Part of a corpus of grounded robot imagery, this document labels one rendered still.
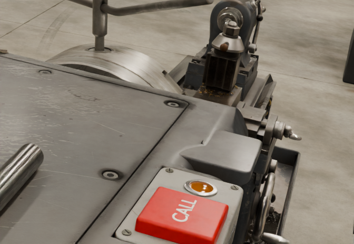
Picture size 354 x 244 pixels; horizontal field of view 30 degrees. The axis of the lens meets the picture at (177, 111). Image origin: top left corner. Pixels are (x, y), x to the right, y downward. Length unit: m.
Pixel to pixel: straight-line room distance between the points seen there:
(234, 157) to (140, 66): 0.35
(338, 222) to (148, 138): 2.77
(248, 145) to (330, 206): 2.84
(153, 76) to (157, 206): 0.47
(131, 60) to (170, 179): 0.42
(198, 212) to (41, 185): 0.13
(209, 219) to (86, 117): 0.23
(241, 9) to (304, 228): 1.45
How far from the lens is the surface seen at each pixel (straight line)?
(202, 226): 0.49
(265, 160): 1.56
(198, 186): 0.57
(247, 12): 2.08
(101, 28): 0.97
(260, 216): 1.62
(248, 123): 1.58
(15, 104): 0.70
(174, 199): 0.52
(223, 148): 0.66
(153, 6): 0.86
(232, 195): 0.57
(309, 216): 3.36
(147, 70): 0.96
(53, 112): 0.69
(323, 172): 3.88
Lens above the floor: 1.51
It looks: 20 degrees down
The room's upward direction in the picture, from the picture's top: 10 degrees clockwise
